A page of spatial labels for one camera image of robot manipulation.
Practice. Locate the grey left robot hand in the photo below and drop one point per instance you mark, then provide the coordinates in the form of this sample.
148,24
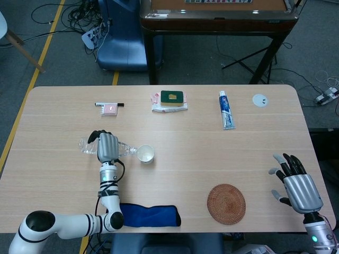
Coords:
107,146

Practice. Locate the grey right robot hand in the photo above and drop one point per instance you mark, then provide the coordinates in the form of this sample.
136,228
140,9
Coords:
302,190

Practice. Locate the clear plastic water bottle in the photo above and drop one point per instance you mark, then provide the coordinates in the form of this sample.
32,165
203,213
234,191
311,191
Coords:
125,150

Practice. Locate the flower print paper cup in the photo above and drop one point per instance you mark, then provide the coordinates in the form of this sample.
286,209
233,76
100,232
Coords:
145,154

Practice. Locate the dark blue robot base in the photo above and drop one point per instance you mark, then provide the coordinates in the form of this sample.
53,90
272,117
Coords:
164,243

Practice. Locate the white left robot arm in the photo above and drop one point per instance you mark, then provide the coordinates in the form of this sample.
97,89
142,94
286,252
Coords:
111,201

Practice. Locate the pink eraser block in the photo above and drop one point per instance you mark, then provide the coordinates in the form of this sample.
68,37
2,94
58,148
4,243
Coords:
109,109

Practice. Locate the black marker pen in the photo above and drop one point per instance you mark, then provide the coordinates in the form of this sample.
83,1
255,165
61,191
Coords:
120,104

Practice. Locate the white pink wipes pack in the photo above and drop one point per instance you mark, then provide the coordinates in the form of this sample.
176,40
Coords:
159,109

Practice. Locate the round woven rattan coaster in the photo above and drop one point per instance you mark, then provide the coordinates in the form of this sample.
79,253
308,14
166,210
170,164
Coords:
226,204

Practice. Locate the green yellow sponge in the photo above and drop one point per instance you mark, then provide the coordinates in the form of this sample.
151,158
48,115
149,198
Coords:
167,98

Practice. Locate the blue microfiber cloth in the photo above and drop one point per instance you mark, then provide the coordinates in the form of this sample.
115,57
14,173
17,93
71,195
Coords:
151,215

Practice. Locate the grey floor power strip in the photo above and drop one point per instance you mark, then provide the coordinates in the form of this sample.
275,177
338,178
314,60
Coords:
324,98

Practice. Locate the blue chair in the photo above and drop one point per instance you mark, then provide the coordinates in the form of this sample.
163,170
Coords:
124,47

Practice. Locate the blue white toothpaste tube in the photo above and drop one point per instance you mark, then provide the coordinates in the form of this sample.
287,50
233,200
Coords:
226,111

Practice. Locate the white floor power strip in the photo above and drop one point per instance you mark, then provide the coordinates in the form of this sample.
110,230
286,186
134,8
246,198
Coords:
88,38

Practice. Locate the black tripod stand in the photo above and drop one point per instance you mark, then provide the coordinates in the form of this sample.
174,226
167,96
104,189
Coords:
239,61

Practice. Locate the white chair wooden legs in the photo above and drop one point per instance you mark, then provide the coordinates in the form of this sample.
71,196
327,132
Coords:
2,26

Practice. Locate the dark wood mahjong table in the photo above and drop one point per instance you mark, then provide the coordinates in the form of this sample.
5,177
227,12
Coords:
212,23

